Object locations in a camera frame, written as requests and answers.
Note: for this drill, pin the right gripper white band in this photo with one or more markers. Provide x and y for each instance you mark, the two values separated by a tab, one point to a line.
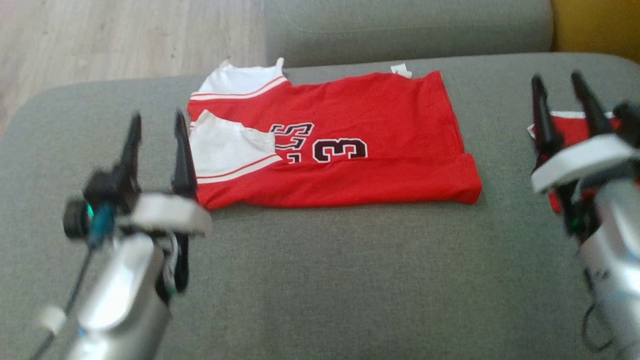
580	160

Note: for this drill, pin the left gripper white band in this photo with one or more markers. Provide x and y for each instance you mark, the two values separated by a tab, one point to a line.
170	212

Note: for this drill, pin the red shorts with white stripe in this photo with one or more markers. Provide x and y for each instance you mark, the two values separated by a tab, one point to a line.
575	127

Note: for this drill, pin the red t-shirt with white sleeves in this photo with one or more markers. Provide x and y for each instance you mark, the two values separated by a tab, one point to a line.
400	120

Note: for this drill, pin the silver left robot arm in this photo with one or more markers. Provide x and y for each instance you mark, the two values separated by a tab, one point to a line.
125	300

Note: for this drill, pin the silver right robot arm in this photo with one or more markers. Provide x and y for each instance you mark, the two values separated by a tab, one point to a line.
615	250

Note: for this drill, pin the yellow upholstered block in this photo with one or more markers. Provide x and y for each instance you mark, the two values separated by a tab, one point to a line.
600	25

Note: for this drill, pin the small grey sofa cushion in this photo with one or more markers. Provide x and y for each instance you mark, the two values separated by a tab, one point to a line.
400	30

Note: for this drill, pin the large grey sofa seat cushion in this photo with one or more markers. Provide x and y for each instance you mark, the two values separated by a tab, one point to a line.
350	275

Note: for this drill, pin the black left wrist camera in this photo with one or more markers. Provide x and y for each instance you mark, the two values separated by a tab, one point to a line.
107	192

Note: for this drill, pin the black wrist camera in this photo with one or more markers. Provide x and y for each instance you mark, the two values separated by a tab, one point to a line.
627	122
107	192

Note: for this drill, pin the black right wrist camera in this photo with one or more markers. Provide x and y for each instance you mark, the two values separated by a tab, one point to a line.
627	122

